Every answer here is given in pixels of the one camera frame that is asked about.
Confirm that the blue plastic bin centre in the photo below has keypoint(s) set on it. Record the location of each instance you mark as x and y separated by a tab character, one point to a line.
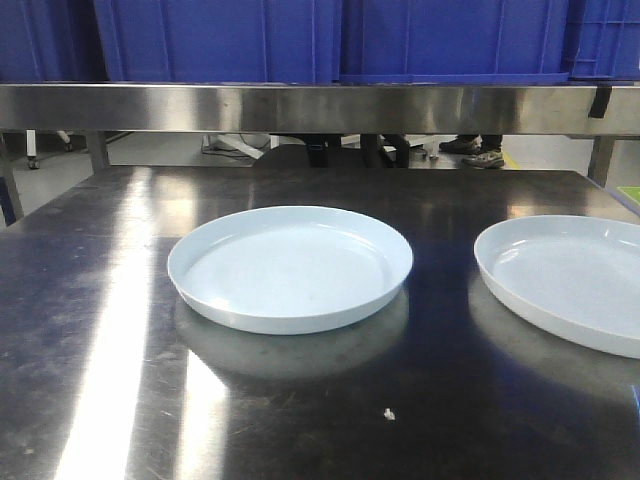
290	42

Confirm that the black tape strip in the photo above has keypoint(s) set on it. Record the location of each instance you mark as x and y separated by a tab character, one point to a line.
600	102

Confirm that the light blue plate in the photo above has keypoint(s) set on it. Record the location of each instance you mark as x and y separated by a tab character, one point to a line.
290	270
575	277

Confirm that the steel table leg left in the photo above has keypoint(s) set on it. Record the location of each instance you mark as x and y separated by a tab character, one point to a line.
97	148

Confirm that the steel table leg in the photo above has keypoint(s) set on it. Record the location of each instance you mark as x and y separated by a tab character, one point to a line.
97	148
600	159

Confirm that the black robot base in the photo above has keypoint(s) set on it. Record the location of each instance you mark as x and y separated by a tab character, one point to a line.
327	151

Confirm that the blue crate far right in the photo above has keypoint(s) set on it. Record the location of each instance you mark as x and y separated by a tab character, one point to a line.
602	40

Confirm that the steel table leg right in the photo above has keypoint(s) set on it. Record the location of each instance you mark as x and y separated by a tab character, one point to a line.
600	159

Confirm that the person's shoes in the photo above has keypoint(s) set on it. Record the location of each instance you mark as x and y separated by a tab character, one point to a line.
480	151

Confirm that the white caster leg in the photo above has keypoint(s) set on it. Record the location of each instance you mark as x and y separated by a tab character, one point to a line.
31	150

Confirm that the blue plastic bin right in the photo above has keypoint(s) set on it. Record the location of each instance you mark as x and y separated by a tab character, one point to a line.
486	42

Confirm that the blue plastic bin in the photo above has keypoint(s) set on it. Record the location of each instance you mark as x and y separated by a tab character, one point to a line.
50	41
290	42
486	42

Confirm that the stainless steel shelf rail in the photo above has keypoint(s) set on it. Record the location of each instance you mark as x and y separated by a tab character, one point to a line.
281	109

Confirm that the blue plastic bin left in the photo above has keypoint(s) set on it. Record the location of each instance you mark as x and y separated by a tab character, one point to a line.
50	41

